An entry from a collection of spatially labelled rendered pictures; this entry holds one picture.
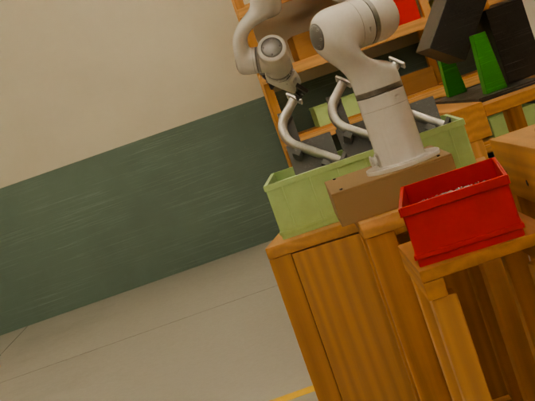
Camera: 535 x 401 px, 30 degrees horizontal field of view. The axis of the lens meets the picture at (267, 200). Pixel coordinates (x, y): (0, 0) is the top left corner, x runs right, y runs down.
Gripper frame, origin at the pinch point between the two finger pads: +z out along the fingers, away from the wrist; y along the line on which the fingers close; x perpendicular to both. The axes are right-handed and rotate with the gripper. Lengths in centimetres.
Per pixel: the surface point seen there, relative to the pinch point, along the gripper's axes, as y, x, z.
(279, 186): -14.6, 30.7, -8.3
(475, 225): -77, 42, -102
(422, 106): -38.1, -17.4, 14.6
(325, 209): -29.2, 30.3, -4.0
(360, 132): -25.0, 0.1, 9.9
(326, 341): -46, 64, 6
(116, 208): 259, -7, 546
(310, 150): -13.3, 11.8, 10.7
